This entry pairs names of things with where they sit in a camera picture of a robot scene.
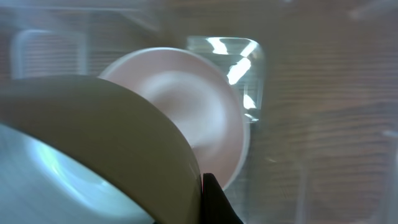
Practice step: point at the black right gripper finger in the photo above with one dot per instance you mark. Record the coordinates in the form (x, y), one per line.
(215, 207)

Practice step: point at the pink bowl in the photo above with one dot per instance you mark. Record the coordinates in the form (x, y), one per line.
(196, 96)

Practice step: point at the grey green bowl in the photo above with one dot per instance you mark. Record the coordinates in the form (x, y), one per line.
(78, 149)

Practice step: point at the clear plastic storage bin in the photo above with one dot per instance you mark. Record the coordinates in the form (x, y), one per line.
(319, 80)

